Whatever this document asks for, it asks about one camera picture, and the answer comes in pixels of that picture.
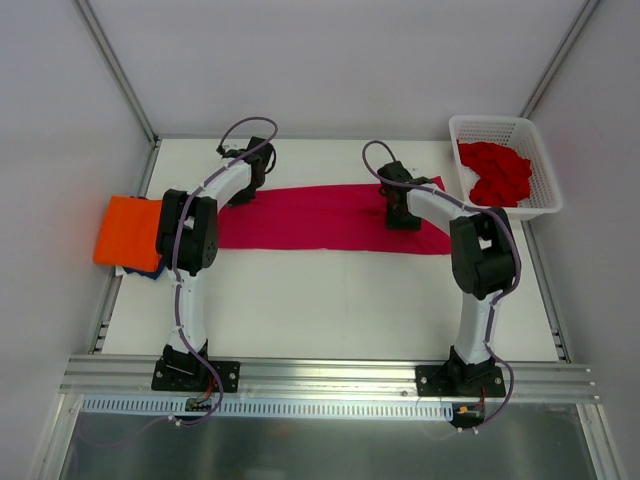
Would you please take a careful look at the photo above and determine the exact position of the magenta t shirt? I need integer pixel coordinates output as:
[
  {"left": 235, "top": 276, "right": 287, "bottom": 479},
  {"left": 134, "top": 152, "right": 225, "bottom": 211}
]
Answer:
[{"left": 218, "top": 184, "right": 451, "bottom": 255}]

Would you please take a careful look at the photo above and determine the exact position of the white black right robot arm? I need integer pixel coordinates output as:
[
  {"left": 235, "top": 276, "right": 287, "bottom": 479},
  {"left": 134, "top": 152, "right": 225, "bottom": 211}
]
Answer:
[{"left": 376, "top": 161, "right": 521, "bottom": 396}]

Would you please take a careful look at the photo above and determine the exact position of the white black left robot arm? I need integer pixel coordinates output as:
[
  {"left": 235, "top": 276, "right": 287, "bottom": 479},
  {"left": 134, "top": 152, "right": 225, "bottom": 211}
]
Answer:
[{"left": 152, "top": 137, "right": 277, "bottom": 391}]

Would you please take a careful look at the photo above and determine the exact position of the red t shirt in basket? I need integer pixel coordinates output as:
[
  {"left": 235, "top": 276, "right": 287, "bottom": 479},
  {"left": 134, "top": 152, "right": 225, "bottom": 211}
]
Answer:
[{"left": 458, "top": 142, "right": 532, "bottom": 208}]

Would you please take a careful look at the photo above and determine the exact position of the white plastic basket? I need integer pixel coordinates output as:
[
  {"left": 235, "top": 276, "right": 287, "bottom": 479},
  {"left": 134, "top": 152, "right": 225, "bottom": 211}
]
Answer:
[{"left": 449, "top": 115, "right": 563, "bottom": 221}]

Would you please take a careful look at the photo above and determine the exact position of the folded orange t shirt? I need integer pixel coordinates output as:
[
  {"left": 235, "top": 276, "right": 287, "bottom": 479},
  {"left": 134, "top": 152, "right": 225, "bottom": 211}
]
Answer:
[{"left": 93, "top": 196, "right": 162, "bottom": 273}]

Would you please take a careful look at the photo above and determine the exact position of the folded blue t shirt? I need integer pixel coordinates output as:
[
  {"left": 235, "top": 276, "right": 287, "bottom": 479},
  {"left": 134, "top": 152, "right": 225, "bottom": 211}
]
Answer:
[{"left": 123, "top": 265, "right": 164, "bottom": 281}]

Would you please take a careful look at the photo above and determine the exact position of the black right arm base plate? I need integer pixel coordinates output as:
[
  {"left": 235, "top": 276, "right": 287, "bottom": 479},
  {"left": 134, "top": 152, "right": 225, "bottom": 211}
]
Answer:
[{"left": 414, "top": 362, "right": 506, "bottom": 399}]

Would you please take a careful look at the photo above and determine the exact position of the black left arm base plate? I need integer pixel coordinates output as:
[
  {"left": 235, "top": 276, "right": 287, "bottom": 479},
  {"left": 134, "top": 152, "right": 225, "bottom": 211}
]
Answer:
[{"left": 151, "top": 358, "right": 241, "bottom": 393}]

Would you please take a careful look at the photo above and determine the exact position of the white slotted cable duct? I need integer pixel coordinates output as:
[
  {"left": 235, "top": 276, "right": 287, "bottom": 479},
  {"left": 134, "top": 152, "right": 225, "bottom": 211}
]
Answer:
[{"left": 80, "top": 395, "right": 454, "bottom": 422}]

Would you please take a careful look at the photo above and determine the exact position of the aluminium mounting rail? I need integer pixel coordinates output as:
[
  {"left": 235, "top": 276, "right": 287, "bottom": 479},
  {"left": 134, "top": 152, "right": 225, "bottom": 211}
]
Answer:
[{"left": 59, "top": 355, "right": 601, "bottom": 404}]

